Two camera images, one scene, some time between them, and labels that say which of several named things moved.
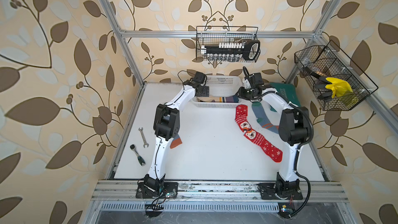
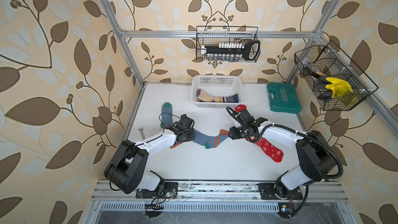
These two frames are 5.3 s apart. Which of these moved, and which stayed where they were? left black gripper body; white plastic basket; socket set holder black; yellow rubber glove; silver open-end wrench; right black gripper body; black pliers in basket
Moved: right black gripper body; left black gripper body
Stayed: white plastic basket; silver open-end wrench; black pliers in basket; yellow rubber glove; socket set holder black
